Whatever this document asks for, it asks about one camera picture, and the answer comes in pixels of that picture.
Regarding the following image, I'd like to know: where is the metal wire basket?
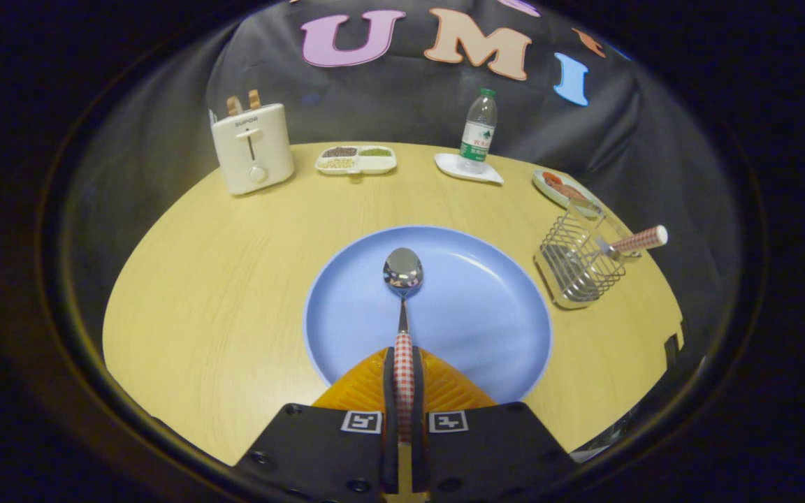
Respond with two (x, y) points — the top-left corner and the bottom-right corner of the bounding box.
(534, 201), (630, 310)

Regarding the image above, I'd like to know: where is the clear water bottle green cap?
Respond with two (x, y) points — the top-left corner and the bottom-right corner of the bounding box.
(458, 88), (498, 174)

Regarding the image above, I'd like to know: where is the metal spoon checked handle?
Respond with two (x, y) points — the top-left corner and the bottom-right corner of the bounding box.
(383, 247), (424, 444)

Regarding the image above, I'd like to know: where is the white square coaster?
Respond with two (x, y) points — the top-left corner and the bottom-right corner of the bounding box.
(435, 153), (505, 185)

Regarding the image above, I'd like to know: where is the white divided dish with grains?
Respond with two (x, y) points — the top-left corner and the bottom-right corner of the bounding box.
(314, 145), (398, 177)

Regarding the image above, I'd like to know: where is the white toaster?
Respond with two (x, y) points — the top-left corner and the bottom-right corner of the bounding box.
(210, 103), (296, 196)

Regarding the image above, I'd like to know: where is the metal fork checked handle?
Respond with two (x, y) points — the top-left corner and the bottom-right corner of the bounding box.
(595, 225), (669, 261)

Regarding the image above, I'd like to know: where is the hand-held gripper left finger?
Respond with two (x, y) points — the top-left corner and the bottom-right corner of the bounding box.
(235, 346), (400, 503)

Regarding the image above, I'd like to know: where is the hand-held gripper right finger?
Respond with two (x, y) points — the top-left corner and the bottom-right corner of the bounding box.
(412, 346), (576, 502)

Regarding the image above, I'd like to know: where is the blue round plate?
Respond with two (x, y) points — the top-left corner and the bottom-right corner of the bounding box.
(303, 225), (553, 406)

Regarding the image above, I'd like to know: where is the white plate with meat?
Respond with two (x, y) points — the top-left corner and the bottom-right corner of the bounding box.
(532, 169), (602, 216)

